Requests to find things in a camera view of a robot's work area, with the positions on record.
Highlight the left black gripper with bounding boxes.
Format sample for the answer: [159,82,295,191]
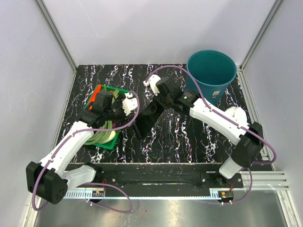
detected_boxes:
[105,94,136,131]

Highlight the black trash bag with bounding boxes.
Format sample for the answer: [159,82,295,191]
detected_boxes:
[133,99,164,139]

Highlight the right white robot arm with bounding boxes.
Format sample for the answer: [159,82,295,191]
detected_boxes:
[145,75,264,187]

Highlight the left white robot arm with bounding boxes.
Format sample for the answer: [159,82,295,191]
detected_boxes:
[26,90,137,210]

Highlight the teal trash bin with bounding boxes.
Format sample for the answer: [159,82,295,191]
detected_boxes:
[186,50,237,105]

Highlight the orange carrot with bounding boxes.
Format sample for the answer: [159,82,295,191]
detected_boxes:
[87,85,106,113]

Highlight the white round vegetable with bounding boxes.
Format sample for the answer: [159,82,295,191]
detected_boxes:
[104,131,120,143]

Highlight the green vegetable basket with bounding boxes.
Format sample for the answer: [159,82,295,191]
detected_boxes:
[78,85,138,149]

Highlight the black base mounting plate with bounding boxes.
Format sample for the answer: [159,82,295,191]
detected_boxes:
[95,163,243,189]

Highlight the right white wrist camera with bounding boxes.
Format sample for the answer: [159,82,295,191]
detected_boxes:
[143,74,161,96]

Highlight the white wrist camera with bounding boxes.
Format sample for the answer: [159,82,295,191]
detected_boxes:
[122,93,138,116]
[143,74,161,96]

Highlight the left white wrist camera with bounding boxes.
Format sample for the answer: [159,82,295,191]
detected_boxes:
[122,93,138,116]

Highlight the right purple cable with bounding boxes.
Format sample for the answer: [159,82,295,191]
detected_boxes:
[146,65,277,205]

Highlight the aluminium frame rail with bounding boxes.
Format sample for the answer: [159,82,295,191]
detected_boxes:
[237,69,289,190]

